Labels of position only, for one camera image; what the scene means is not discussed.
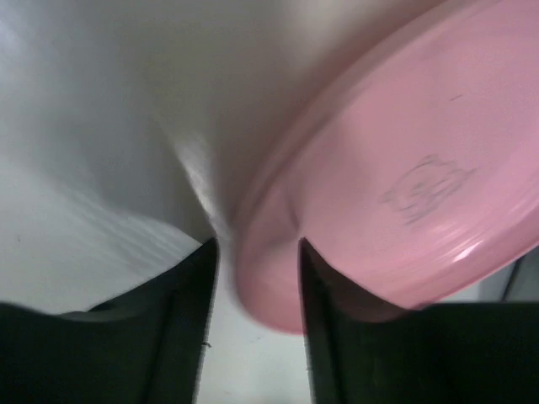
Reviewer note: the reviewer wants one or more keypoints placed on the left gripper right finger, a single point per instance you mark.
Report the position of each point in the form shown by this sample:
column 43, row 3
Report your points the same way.
column 363, row 349

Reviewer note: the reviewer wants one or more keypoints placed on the pink plastic plate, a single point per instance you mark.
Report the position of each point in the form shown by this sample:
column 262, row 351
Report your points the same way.
column 414, row 173

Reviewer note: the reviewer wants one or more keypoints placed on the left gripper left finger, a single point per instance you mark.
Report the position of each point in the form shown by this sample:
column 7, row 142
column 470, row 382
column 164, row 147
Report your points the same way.
column 145, row 346

